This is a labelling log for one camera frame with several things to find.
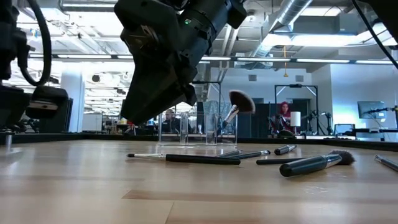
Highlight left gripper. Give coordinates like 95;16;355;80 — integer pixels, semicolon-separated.
114;0;215;124

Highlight clear acrylic brush organizer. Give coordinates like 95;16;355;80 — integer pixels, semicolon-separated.
157;111;238;147

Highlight thin black makeup brush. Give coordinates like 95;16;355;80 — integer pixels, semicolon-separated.
231;149;271;160
374;154;398;172
126;152;242;166
256;157;307;166

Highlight black fan makeup brush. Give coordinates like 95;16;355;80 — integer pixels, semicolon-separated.
221;89;256;131

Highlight person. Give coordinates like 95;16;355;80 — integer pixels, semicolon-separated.
277;101;292;135
161;108;182;134

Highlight ceiling light strip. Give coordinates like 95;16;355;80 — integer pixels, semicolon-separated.
27;54;395;65

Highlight background white lamp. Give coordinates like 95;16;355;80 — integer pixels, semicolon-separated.
289;111;302;135

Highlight black powder makeup brush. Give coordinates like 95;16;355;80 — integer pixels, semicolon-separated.
279;149;356;178

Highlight yellow hanging cord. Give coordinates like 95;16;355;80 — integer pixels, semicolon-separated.
282;45;289;78

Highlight background black frame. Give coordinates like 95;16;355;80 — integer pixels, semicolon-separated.
274;83;320;136

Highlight silver ventilation duct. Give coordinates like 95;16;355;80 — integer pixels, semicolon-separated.
248;0;313;60

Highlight background wall monitor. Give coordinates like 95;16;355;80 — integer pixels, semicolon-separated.
357;100;387;120

